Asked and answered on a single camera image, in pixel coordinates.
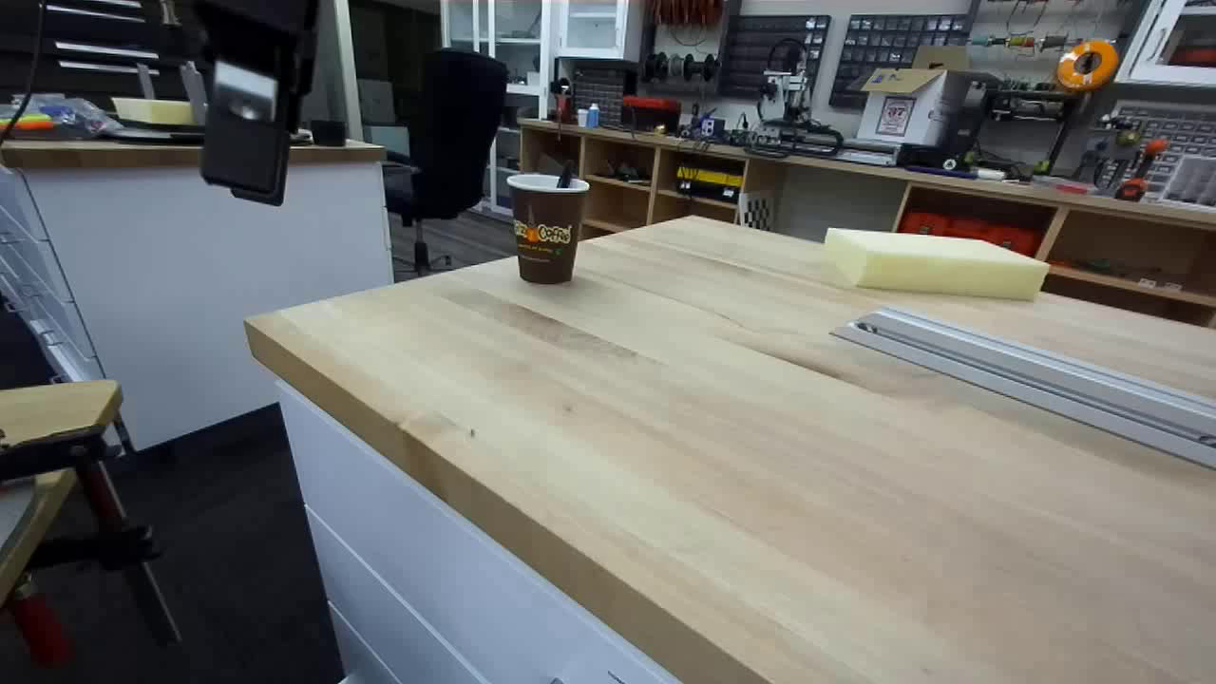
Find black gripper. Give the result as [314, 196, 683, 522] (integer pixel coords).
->
[198, 54, 309, 208]

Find brown paper coffee cup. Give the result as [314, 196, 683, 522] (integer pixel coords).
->
[503, 171, 594, 288]

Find yellow foam pad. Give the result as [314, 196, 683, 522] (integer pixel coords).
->
[109, 97, 202, 128]

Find white counter with wood top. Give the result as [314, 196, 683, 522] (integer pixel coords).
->
[0, 135, 395, 451]

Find black office chair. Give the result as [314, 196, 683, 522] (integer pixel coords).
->
[384, 50, 509, 277]

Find stacked white panels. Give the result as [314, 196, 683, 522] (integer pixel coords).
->
[0, 165, 105, 383]

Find white glass door cabinet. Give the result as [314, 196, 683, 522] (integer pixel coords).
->
[438, 0, 630, 125]

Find wooden folding workbench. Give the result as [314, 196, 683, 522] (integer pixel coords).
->
[0, 377, 184, 650]

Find red toolbox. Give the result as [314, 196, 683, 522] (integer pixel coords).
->
[620, 90, 683, 128]

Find white table drawer base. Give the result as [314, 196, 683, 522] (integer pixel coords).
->
[270, 377, 675, 684]

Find yellow black tool case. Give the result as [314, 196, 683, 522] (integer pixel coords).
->
[673, 165, 748, 206]

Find black pegboard tool panel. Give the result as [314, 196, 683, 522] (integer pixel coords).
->
[720, 11, 834, 102]
[829, 11, 978, 109]

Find white cardboard box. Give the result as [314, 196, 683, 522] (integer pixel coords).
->
[854, 46, 983, 152]

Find pale yellow foam block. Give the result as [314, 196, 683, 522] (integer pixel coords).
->
[816, 225, 1054, 304]

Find red storage bin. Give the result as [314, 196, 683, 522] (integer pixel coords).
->
[898, 206, 1050, 258]

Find wooden shelving workbench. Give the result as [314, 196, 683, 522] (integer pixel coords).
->
[517, 120, 1216, 331]

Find orange tape roll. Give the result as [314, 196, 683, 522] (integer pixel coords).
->
[1054, 36, 1126, 97]

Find orange power drill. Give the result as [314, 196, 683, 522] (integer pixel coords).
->
[1112, 135, 1176, 206]

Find red clamp handle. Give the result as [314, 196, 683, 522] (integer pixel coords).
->
[9, 589, 75, 672]

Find aluminium extrusion rail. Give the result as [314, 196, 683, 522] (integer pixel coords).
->
[829, 302, 1216, 472]

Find white framed wall cabinet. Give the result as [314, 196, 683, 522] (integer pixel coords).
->
[1119, 0, 1216, 90]

